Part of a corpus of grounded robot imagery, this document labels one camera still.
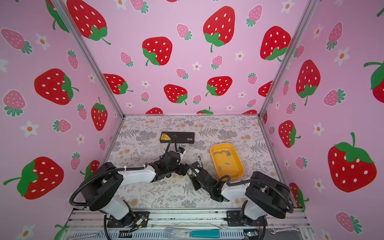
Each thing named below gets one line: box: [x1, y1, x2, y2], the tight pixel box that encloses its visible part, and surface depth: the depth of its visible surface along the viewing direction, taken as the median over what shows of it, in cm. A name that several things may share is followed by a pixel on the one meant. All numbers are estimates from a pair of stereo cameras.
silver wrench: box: [270, 225, 301, 235], surface depth 73 cm
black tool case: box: [159, 131, 195, 144], surface depth 106 cm
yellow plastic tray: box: [210, 142, 245, 180], surface depth 97 cm
